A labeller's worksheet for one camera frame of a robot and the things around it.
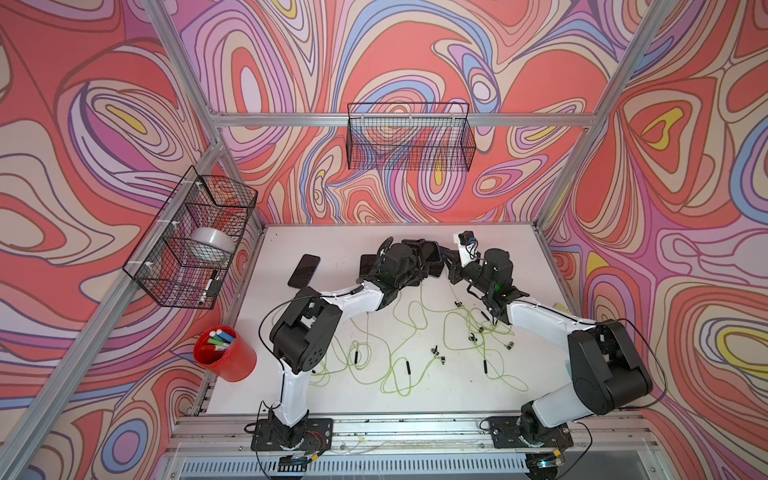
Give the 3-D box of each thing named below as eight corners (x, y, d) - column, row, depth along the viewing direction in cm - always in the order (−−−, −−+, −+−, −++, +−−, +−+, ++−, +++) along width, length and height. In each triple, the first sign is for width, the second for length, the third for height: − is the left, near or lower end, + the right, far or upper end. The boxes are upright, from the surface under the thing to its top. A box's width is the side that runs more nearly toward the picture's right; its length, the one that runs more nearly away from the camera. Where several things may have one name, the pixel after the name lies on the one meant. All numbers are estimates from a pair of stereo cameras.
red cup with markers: (213, 382, 85) (185, 364, 73) (226, 347, 91) (202, 325, 80) (251, 382, 85) (230, 364, 73) (261, 347, 91) (243, 325, 80)
